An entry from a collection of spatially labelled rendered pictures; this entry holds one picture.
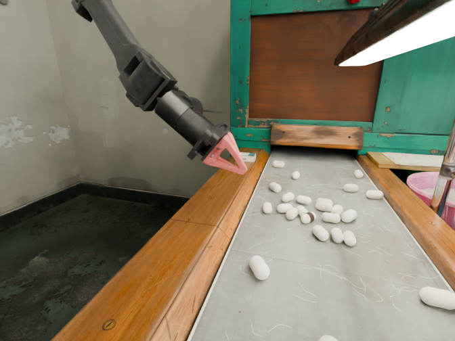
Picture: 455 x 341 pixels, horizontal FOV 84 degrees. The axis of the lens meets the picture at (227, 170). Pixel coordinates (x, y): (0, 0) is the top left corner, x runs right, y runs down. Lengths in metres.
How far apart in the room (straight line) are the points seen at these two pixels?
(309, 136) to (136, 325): 0.76
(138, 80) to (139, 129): 1.69
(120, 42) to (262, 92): 0.54
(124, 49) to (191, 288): 0.44
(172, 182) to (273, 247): 1.77
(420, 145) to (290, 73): 0.49
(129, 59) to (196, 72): 1.38
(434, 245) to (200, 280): 0.35
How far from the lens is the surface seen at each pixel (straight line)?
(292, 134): 0.91
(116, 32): 0.62
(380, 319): 0.37
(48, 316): 1.55
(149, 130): 2.14
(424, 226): 0.55
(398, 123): 1.02
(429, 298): 0.41
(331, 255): 0.45
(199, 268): 0.36
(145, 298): 0.33
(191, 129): 0.47
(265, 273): 0.36
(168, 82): 0.50
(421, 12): 0.27
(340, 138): 0.92
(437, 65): 1.03
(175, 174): 2.11
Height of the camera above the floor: 0.99
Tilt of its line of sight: 18 degrees down
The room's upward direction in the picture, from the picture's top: straight up
